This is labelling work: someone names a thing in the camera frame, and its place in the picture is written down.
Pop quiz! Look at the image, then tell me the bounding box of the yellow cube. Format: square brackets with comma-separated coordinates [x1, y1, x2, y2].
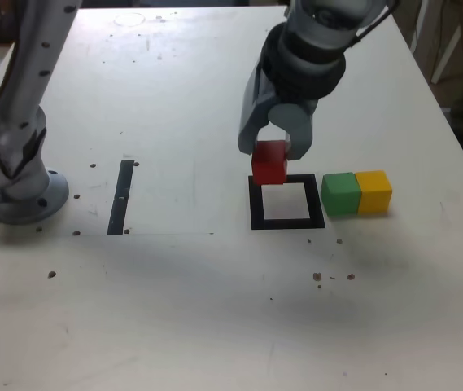
[355, 169, 393, 216]

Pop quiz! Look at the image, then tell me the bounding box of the red cube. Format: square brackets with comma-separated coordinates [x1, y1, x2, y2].
[251, 140, 290, 187]

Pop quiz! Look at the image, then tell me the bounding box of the black tape strip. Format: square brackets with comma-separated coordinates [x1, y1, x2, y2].
[107, 160, 134, 236]

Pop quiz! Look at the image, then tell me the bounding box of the white slanted board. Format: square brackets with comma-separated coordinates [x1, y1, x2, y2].
[431, 22, 462, 86]

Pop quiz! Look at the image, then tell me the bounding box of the green cube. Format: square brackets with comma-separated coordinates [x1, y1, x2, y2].
[320, 171, 361, 217]

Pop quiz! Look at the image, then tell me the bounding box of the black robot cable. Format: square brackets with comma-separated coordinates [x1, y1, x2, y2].
[0, 0, 399, 143]

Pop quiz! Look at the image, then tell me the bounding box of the black tape square outline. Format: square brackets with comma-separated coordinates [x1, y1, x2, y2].
[247, 174, 325, 231]

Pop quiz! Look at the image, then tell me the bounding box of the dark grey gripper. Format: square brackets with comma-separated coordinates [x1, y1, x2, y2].
[237, 60, 318, 162]

